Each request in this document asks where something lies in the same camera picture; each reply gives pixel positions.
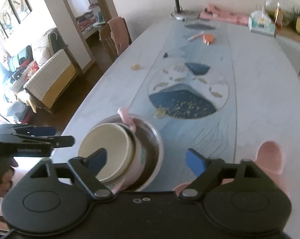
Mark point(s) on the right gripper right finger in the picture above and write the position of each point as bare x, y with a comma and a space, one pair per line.
201, 167

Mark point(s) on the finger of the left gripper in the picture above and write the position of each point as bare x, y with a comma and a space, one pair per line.
32, 130
33, 141

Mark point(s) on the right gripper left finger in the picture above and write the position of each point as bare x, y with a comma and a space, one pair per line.
85, 171

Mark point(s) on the cream round bowl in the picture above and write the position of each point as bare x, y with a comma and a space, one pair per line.
119, 150

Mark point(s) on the pink steel-lined bowl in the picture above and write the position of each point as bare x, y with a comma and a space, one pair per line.
150, 150

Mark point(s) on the pink bear-shaped plate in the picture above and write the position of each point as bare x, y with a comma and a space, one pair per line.
271, 160

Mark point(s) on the person's left hand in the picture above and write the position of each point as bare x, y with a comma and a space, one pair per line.
7, 171

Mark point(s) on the sofa with white cover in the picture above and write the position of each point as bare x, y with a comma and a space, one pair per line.
39, 74

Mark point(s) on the small yellow object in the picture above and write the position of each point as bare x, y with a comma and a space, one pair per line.
135, 67

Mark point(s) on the white shelf unit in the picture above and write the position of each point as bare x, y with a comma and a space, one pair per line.
92, 20

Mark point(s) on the wooden chair with towel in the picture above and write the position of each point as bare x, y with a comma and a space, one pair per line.
105, 37

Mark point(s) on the pink towel on chair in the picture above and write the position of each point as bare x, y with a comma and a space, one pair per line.
119, 34

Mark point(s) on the orange tape dispenser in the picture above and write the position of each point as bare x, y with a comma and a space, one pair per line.
208, 39

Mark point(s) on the pink pen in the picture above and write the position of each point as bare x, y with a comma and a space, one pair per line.
195, 36

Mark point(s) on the tissue box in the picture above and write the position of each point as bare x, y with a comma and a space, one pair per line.
259, 22

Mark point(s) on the pink folded cloth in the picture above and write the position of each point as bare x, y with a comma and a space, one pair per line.
215, 13

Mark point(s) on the framed wall pictures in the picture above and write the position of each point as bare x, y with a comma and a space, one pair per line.
12, 14

